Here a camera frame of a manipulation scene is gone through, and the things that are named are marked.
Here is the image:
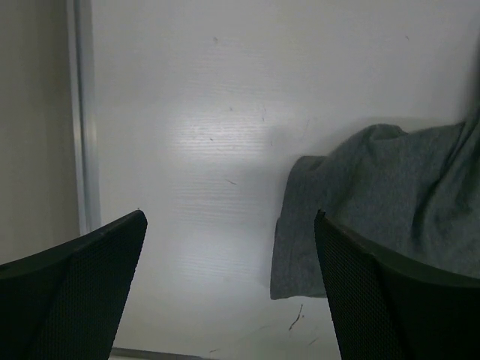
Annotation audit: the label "aluminium table frame rail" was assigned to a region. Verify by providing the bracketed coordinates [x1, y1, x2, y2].
[66, 0, 101, 235]

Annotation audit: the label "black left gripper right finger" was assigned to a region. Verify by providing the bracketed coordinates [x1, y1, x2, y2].
[314, 211, 479, 359]

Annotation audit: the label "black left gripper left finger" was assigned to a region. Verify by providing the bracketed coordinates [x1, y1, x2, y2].
[1, 210, 147, 359]

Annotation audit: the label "grey shorts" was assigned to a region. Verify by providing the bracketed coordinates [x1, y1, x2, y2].
[270, 110, 479, 300]

